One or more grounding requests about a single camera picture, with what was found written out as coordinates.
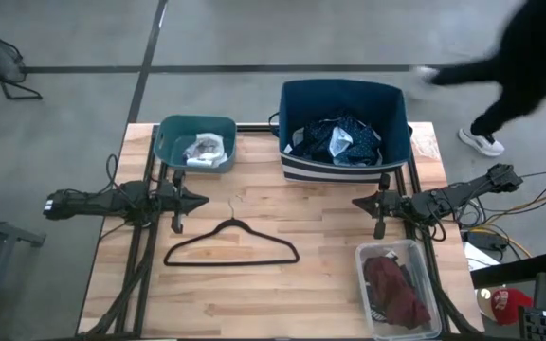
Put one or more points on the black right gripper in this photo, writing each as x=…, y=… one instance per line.
x=396, y=206

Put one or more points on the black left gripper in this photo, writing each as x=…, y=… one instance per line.
x=171, y=201

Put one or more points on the white cloth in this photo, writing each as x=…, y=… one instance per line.
x=216, y=158

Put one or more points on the black velvet hanger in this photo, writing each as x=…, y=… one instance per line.
x=230, y=263

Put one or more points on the navy polka dot shirt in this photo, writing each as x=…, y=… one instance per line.
x=315, y=137

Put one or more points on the maroon cloth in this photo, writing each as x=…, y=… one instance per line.
x=394, y=293

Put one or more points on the black shorts white waistband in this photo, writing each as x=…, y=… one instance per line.
x=376, y=313

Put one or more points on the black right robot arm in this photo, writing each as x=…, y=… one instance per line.
x=458, y=194

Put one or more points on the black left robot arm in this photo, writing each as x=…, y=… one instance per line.
x=97, y=203

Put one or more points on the clear plastic container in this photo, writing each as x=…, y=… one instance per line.
x=372, y=248

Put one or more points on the teal plastic bin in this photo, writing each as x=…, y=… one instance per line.
x=169, y=137

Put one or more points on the navy striped fabric basket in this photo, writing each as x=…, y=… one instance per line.
x=349, y=97

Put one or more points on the white paper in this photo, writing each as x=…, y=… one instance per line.
x=477, y=258

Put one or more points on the black power adapter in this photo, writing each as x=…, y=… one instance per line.
x=488, y=240

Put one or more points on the person's white shoe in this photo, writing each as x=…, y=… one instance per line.
x=422, y=73
x=481, y=143

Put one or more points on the black desk bar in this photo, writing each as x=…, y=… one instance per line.
x=515, y=271

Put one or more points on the red cap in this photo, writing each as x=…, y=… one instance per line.
x=512, y=308

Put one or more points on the grey metal bench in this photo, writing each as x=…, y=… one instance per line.
x=12, y=233

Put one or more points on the person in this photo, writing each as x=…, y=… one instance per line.
x=538, y=47

